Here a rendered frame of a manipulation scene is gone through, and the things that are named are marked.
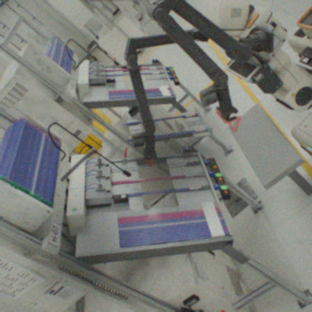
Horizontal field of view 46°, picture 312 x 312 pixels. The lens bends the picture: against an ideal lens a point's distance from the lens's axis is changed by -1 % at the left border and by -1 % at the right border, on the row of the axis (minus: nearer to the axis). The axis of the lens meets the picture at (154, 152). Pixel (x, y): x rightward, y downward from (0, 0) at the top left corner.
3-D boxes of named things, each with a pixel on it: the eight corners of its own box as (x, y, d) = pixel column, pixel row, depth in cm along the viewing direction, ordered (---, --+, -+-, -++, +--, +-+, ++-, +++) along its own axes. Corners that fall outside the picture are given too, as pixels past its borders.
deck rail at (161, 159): (198, 160, 227) (198, 152, 224) (198, 161, 226) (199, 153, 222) (81, 170, 220) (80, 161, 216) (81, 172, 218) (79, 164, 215)
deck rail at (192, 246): (230, 244, 172) (232, 236, 168) (232, 248, 170) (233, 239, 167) (77, 262, 165) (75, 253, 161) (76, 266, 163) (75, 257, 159)
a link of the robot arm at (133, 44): (123, 37, 176) (120, 36, 185) (127, 66, 181) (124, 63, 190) (210, 25, 184) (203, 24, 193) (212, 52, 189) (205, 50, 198)
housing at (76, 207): (88, 173, 219) (85, 153, 211) (87, 235, 179) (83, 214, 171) (74, 174, 218) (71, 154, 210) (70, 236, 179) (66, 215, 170)
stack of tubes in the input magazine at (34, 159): (61, 143, 203) (19, 114, 190) (53, 206, 162) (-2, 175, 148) (47, 157, 207) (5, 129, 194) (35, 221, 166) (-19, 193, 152)
